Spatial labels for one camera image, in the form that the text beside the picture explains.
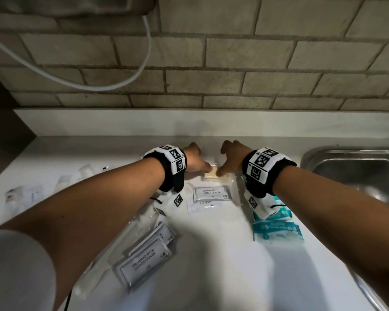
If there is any person's right hand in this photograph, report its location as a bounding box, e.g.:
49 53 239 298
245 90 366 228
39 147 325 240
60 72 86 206
215 140 253 178

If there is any person's left hand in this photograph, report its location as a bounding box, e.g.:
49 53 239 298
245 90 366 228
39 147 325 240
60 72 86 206
183 142 213 173

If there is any clear-wrapped beige soap bar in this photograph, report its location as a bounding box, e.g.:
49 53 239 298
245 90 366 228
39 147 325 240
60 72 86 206
201 163 222 182

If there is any person's left forearm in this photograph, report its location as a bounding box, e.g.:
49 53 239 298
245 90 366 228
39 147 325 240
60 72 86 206
0 157 166 311

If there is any person's right forearm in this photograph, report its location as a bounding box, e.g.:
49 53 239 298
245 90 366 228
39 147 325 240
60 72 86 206
272 165 389 308

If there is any white shampoo sachet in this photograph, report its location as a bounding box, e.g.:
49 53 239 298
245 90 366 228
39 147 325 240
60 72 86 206
128 222 178 256
115 240 173 289
193 185 232 204

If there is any black left wristband with markers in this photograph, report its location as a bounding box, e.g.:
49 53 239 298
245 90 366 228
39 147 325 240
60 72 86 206
143 144 188 193

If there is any black wristband with markers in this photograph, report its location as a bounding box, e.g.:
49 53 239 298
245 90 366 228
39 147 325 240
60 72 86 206
241 147 297 198
143 144 188 193

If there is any clear toothpaste sachet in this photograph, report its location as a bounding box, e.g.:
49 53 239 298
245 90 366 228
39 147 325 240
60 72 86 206
187 199 230 214

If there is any black right wristband with markers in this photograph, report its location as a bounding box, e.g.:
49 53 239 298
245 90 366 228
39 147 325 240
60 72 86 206
241 147 297 198

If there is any teal printed packet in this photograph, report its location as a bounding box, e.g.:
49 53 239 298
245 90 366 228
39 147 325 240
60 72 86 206
253 195 293 221
252 221 304 242

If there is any clear toothbrush packet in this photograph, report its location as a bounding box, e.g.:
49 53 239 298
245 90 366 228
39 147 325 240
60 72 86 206
72 204 169 300

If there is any small clear plastic packet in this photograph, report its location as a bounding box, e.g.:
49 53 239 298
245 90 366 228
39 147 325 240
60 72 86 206
5 185 45 208
79 164 95 180
53 175 72 192

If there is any stainless steel sink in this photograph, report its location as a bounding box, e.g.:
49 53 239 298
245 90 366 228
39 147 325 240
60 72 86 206
300 146 389 311

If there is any white sleeve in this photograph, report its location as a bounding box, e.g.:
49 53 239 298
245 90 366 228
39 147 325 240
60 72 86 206
0 230 57 311

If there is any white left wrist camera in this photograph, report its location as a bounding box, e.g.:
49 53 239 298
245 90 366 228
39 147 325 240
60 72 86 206
149 191 185 219

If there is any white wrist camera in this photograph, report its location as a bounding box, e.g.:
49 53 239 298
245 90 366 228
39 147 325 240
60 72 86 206
149 191 185 219
245 189 274 221

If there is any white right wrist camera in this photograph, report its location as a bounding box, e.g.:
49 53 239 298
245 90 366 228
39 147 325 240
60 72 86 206
245 189 274 221

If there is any white cable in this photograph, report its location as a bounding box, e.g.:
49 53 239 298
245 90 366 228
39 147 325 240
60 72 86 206
0 15 152 92

